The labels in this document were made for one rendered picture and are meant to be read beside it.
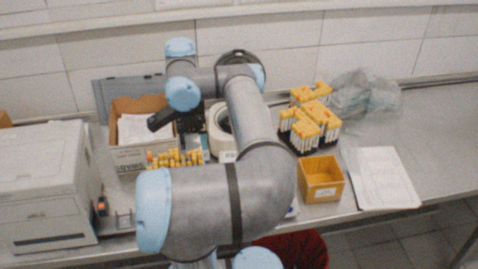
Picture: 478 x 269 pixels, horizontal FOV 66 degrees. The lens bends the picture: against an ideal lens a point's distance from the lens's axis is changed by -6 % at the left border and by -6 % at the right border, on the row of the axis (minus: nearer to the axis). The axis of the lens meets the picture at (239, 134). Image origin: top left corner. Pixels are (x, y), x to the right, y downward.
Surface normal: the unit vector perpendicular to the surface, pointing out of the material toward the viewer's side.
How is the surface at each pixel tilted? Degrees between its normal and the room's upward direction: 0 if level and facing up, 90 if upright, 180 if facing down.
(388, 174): 1
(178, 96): 90
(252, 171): 10
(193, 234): 77
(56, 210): 90
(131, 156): 86
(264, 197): 41
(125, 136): 1
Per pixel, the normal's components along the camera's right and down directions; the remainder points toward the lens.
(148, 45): 0.20, 0.65
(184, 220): 0.11, 0.14
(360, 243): 0.01, -0.75
